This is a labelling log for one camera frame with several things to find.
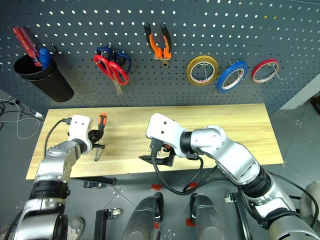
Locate blue tape roll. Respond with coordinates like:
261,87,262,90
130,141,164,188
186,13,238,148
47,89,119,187
215,60,249,94

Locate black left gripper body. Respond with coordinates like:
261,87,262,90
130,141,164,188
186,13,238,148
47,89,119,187
87,129,101,149

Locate white floor cable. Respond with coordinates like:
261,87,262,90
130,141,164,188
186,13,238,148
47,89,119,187
0,97,41,140

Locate grey perforated pegboard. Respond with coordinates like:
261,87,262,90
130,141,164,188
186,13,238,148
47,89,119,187
0,0,320,116

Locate red tape roll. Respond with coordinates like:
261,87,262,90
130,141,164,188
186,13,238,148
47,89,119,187
250,58,280,85

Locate grey sneaker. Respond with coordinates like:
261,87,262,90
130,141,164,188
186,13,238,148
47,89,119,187
66,216,86,240

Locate metal pegboard hook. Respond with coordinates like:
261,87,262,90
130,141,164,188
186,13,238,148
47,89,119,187
199,61,211,83
228,58,245,81
265,61,285,81

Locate orange black handled screwdriver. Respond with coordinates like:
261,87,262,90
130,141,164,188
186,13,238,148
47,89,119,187
93,112,109,162

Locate red handled screwdriver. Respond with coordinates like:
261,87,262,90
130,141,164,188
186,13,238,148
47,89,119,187
12,26,43,68

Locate orange and black pliers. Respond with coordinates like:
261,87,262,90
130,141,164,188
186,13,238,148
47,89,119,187
143,22,173,68

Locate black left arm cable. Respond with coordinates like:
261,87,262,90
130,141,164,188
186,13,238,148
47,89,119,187
44,117,73,156

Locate dark rounded shape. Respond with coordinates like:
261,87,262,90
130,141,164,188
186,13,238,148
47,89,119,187
121,191,165,240
189,193,224,240

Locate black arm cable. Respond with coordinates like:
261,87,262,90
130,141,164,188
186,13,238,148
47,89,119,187
149,143,219,196
44,117,73,156

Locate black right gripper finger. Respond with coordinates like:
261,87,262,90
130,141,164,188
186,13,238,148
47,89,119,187
157,150,175,168
138,154,161,165

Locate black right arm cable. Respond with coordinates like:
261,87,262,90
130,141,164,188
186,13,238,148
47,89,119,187
149,143,219,196

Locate white rounded object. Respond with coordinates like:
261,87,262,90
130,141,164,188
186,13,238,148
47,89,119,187
299,180,320,228

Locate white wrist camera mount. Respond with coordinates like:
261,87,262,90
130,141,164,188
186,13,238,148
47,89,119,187
67,114,94,151
145,112,189,159

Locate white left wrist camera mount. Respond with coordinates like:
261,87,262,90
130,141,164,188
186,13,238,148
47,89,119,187
67,114,94,151

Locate black table frame bar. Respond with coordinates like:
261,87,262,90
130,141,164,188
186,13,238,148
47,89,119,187
71,175,118,189

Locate black cup holder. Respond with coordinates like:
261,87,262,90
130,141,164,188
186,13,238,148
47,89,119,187
13,53,75,103

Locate blue handled scissors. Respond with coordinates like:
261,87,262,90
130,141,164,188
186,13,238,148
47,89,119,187
95,46,133,75

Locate yellow tape roll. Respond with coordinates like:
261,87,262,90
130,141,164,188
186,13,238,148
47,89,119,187
185,55,220,88

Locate black frame with caster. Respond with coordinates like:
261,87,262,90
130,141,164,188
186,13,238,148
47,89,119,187
93,207,123,240
224,191,253,240

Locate red handled scissors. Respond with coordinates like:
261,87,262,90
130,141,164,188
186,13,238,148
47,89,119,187
92,54,131,97

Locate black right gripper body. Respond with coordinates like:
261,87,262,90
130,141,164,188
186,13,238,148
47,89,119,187
148,138,176,158

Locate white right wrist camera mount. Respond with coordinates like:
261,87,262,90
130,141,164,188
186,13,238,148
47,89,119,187
145,112,189,159

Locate blue handled tool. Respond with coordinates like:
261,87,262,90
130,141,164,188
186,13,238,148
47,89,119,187
38,47,53,70

